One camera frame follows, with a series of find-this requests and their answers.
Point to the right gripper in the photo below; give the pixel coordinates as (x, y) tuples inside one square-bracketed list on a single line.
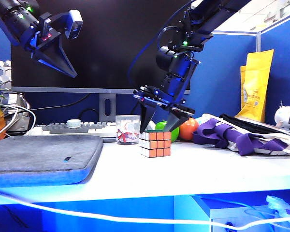
[(159, 100)]

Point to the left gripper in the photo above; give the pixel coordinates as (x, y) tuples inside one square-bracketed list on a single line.
[(43, 36)]

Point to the multicoloured Rubik's cube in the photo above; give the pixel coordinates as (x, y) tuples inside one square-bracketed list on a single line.
[(159, 145)]

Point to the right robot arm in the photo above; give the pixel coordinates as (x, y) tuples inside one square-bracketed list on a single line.
[(181, 67)]

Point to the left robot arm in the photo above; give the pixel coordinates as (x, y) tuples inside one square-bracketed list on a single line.
[(12, 17)]

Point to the green apple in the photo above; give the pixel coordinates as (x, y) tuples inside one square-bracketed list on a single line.
[(175, 135)]

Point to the orange round fruit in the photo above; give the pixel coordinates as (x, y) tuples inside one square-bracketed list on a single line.
[(189, 129)]

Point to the clear plastic jar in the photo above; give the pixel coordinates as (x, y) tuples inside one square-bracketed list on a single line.
[(126, 125)]

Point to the black computer monitor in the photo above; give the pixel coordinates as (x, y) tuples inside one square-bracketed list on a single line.
[(106, 48)]

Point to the silver robot figure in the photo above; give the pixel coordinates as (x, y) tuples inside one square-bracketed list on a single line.
[(3, 72)]

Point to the grey monitor stand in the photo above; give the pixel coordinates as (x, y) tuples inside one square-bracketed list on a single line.
[(102, 108)]

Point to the grey and white keyboard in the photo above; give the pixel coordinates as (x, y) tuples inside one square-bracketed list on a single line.
[(59, 129)]

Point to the black folded cloth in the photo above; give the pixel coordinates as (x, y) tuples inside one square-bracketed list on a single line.
[(241, 123)]

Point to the small yellow pouch bag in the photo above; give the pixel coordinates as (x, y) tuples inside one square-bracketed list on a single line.
[(243, 82)]

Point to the grey laptop sleeve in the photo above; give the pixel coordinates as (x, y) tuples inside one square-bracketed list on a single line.
[(38, 154)]

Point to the large yellow pouch bag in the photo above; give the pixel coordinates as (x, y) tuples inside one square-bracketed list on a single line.
[(258, 84)]

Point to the white drawer cabinet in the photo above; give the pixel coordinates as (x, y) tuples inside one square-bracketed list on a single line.
[(234, 213)]

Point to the white and grey device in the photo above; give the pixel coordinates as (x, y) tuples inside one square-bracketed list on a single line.
[(284, 116)]

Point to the clear plastic bag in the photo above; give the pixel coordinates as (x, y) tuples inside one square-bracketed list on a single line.
[(275, 201)]

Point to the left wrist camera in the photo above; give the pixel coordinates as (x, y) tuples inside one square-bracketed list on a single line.
[(75, 24)]

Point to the silver partition post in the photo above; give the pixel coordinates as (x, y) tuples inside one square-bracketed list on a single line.
[(258, 42)]

